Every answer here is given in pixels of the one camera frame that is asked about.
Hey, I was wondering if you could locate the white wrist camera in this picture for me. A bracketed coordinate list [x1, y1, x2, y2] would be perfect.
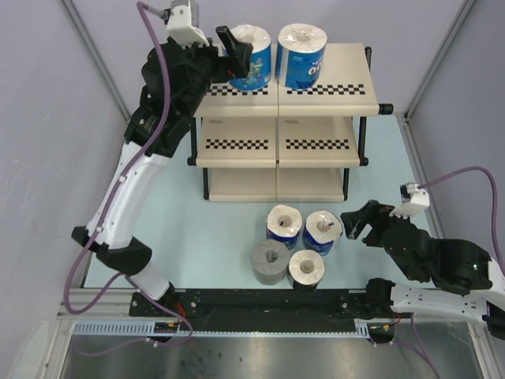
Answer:
[166, 0, 209, 47]
[390, 182, 430, 219]

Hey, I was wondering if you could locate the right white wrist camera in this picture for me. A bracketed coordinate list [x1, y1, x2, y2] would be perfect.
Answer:
[390, 182, 430, 219]

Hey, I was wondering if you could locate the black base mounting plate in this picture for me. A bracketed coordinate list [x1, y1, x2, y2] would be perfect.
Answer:
[129, 287, 412, 332]

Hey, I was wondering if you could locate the blue-wrapped roll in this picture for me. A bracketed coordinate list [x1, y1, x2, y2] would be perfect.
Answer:
[302, 210, 343, 256]
[275, 23, 327, 90]
[229, 24, 271, 92]

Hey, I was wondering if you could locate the beige three-tier shelf rack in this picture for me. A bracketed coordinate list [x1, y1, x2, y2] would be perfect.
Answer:
[188, 43, 394, 202]

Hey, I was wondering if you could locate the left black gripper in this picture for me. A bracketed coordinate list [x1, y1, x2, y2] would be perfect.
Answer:
[167, 25, 251, 119]

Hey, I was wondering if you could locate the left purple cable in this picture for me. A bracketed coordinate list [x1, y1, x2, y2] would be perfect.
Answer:
[62, 2, 194, 356]

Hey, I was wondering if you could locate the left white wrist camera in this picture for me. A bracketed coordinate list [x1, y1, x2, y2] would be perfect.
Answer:
[166, 0, 209, 47]

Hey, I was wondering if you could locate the aluminium frame rail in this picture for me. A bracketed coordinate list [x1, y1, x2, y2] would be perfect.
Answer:
[55, 287, 487, 321]

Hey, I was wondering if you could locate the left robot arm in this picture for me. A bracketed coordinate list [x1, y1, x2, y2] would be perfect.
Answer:
[72, 26, 253, 316]

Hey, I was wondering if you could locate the white roll, black wrapper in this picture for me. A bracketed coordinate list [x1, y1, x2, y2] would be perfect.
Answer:
[288, 250, 325, 292]

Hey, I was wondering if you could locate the grey paper roll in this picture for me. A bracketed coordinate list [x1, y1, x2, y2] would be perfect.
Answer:
[250, 239, 290, 286]

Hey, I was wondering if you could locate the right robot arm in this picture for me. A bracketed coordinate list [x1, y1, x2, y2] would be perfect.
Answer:
[341, 200, 504, 340]

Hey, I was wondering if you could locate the white slotted cable duct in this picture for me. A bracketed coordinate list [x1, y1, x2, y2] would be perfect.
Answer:
[72, 320, 370, 339]

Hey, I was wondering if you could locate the blue Tempo paper roll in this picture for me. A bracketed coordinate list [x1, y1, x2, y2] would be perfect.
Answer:
[266, 205, 303, 250]

